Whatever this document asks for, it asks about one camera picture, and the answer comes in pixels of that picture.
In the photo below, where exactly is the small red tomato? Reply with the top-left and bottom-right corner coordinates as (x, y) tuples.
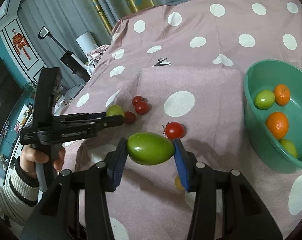
(135, 101), (149, 115)
(124, 111), (136, 124)
(131, 95), (144, 106)

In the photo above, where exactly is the green fruit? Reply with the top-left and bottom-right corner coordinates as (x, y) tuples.
(254, 89), (275, 110)
(106, 105), (125, 117)
(127, 132), (175, 166)

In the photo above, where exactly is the brown longan fruit front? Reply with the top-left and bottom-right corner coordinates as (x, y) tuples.
(174, 175), (185, 192)

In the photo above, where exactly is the large red tomato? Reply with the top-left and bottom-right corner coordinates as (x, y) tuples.
(163, 122), (184, 140)

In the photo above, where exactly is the green fruit bowl front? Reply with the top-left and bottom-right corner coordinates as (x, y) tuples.
(280, 139), (298, 158)

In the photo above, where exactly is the large orange front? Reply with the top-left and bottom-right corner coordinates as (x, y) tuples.
(265, 112), (289, 140)

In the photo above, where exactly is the green plastic bowl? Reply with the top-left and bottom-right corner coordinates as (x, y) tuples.
(244, 60), (302, 174)

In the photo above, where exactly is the person's left hand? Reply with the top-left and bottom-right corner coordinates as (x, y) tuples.
(19, 145), (66, 179)

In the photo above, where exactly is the small red tomato front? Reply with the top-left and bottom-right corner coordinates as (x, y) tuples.
(135, 101), (149, 115)

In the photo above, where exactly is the small red tomato back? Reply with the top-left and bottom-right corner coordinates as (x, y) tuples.
(131, 95), (144, 106)

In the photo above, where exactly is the black phone tripod stand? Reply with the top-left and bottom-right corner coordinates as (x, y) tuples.
(38, 26), (91, 82)

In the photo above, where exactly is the black television screen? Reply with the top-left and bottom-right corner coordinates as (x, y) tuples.
(0, 58), (23, 135)

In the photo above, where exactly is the crumpled clothes pile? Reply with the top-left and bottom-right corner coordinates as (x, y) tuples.
(86, 44), (110, 68)

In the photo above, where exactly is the white cylinder lamp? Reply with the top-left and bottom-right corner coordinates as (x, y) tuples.
(76, 31), (97, 56)

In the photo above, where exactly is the pink polka dot cloth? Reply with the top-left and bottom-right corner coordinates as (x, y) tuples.
(64, 0), (302, 237)

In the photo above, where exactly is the red chinese knot decoration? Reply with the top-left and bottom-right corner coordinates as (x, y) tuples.
(12, 29), (31, 60)

